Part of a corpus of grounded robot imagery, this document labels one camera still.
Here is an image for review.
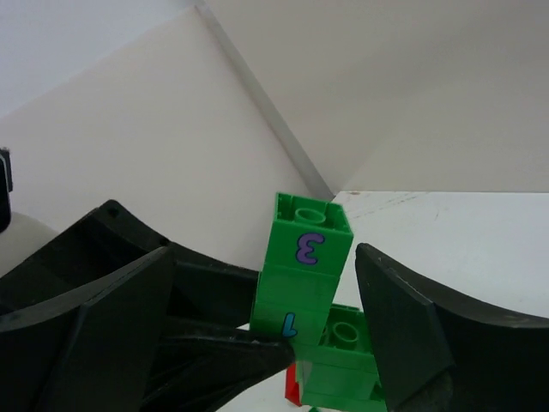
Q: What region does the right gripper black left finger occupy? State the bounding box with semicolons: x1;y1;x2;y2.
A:
0;245;297;412

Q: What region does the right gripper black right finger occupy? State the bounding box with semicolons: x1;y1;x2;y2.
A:
355;243;548;411

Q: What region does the green lego brick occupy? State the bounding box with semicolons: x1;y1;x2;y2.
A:
293;304;388;411

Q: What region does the green lego tower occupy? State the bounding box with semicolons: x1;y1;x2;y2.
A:
250;192;353;345

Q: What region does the red lego brick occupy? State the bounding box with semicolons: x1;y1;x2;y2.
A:
285;363;302;407

